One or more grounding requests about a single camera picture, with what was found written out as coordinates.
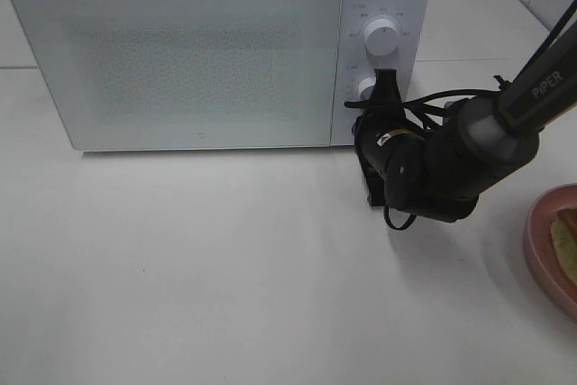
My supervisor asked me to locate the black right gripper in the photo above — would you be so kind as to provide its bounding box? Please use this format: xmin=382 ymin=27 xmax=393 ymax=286
xmin=351 ymin=69 xmax=426 ymax=212

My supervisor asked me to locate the sandwich with ham and cheese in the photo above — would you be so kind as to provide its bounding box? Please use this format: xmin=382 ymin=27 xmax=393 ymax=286
xmin=550 ymin=207 xmax=576 ymax=284

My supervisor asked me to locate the pink round plate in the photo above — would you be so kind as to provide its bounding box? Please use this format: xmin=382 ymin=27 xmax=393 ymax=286
xmin=523 ymin=184 xmax=576 ymax=321

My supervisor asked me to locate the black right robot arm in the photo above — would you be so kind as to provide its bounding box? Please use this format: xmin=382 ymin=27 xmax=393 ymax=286
xmin=344 ymin=4 xmax=576 ymax=231

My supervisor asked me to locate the lower white timer knob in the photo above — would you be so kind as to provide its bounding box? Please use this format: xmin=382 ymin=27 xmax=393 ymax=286
xmin=357 ymin=77 xmax=376 ymax=100

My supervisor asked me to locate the upper white power knob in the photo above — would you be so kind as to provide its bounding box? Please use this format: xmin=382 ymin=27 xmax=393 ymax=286
xmin=363 ymin=16 xmax=399 ymax=57

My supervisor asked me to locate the white microwave oven body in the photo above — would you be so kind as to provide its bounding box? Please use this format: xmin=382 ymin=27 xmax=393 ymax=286
xmin=3 ymin=0 xmax=434 ymax=154

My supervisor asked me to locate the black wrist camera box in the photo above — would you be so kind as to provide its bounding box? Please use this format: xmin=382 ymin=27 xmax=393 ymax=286
xmin=362 ymin=165 xmax=386 ymax=207

